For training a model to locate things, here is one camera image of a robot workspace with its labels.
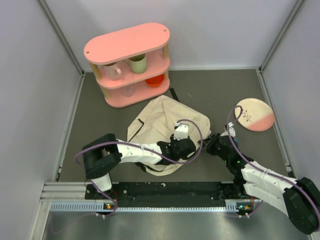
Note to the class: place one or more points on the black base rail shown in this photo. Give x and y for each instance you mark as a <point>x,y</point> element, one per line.
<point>175,194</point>

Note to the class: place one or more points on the grey cable duct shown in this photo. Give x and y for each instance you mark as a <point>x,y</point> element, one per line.
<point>103,207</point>

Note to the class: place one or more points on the pink three-tier shelf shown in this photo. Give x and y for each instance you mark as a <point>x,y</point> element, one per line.
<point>151,39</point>

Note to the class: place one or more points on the cream and pink plate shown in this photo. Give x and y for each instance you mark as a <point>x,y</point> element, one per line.
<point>256,115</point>

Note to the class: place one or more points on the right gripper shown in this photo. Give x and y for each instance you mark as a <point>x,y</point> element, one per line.
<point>208,143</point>

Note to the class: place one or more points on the clear glass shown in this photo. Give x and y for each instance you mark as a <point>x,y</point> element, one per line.
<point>128,91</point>

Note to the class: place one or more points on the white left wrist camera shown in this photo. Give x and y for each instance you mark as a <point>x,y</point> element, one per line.
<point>181,131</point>

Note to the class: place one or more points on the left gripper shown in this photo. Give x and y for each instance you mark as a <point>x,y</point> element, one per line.
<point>172,140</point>

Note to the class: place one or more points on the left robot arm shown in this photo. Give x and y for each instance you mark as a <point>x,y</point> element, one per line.
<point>105,153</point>

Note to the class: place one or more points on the green mug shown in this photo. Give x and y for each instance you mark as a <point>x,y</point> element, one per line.
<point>138,64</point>

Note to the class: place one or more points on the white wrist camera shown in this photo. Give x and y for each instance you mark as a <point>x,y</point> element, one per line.
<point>230,131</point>
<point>181,131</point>

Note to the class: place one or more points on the orange bowl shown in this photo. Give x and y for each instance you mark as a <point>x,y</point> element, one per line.
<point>155,81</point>

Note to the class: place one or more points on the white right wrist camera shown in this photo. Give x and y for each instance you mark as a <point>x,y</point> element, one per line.
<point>230,131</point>

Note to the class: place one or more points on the cream canvas backpack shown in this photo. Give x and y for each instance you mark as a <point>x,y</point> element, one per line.
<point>156,123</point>

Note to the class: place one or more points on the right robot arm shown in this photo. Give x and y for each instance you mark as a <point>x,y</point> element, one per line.
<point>298,199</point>

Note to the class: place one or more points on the pink mug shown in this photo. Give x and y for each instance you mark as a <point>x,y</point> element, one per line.
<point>113,71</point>

